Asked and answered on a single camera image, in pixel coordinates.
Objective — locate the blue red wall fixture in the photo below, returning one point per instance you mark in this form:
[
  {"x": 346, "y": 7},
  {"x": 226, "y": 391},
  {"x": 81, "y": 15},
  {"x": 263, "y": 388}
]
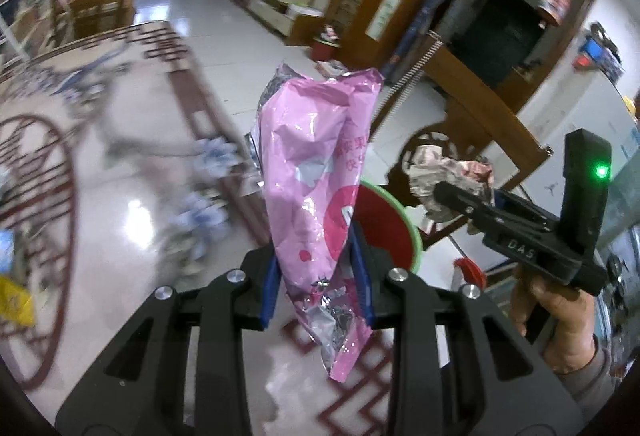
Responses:
[{"x": 597, "y": 50}]

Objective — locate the red cylindrical can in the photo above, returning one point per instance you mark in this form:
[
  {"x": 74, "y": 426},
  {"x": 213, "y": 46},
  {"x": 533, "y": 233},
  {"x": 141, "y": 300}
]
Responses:
[{"x": 556, "y": 0}]

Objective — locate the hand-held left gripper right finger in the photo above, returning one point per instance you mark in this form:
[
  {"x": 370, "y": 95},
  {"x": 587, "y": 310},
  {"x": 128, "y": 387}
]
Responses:
[{"x": 361, "y": 276}]

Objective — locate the bookshelf with books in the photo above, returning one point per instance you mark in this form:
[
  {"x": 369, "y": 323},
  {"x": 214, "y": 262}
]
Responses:
[{"x": 25, "y": 10}]

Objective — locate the red basin with green rim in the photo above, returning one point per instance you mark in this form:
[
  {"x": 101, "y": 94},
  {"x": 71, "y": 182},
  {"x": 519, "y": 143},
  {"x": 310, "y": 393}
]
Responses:
[{"x": 390, "y": 226}]

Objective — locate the paper with red print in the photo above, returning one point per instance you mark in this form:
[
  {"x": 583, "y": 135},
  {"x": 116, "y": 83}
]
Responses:
[{"x": 435, "y": 170}]

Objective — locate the television cabinet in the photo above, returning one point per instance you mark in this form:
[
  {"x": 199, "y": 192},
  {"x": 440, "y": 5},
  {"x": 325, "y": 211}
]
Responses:
[{"x": 270, "y": 3}]

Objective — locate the red bucket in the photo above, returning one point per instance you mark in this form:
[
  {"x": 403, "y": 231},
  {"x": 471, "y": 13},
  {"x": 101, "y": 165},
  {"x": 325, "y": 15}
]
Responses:
[{"x": 326, "y": 46}]

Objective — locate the blue box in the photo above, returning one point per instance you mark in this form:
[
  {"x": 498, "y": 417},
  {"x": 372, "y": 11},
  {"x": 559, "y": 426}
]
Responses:
[{"x": 6, "y": 248}]

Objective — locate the yellow drink carton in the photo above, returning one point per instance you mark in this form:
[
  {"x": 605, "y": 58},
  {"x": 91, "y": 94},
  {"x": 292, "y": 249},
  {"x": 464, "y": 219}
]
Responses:
[{"x": 15, "y": 303}]

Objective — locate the red round object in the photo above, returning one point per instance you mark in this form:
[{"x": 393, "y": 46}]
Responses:
[{"x": 469, "y": 272}]

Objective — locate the carved wooden chair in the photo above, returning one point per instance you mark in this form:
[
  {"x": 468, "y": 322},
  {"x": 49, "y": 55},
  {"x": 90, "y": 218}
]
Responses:
[{"x": 465, "y": 85}]

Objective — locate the person's right forearm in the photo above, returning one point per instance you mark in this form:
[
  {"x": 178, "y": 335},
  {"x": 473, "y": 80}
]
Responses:
[{"x": 595, "y": 373}]

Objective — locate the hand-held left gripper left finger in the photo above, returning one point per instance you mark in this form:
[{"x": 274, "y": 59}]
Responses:
[{"x": 270, "y": 288}]

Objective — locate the tissue box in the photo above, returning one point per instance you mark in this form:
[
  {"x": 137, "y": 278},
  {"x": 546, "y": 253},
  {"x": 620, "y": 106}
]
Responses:
[{"x": 331, "y": 68}]

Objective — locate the pink snack bag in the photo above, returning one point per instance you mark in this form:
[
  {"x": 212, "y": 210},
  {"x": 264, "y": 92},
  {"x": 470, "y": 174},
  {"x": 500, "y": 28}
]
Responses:
[{"x": 310, "y": 196}]

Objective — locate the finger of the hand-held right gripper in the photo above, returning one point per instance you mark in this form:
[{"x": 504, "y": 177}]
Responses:
[
  {"x": 465, "y": 201},
  {"x": 530, "y": 213}
]

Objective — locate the person's right hand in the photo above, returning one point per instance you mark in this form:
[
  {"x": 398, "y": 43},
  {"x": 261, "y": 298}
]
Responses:
[{"x": 555, "y": 316}]

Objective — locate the dark door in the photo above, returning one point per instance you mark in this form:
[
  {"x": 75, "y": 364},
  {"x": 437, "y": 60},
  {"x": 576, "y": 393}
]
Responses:
[{"x": 500, "y": 35}]

